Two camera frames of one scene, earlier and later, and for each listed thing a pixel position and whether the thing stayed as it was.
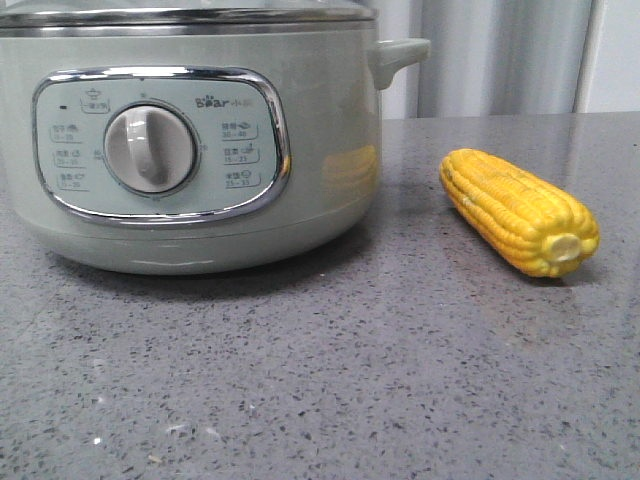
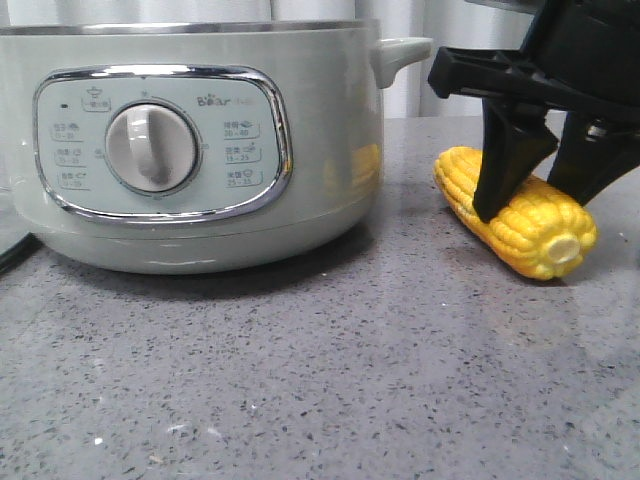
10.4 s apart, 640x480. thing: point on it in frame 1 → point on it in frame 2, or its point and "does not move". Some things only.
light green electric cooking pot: [194, 147] does not move
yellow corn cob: [527, 220] does not move
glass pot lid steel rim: [183, 18] → [14, 223]
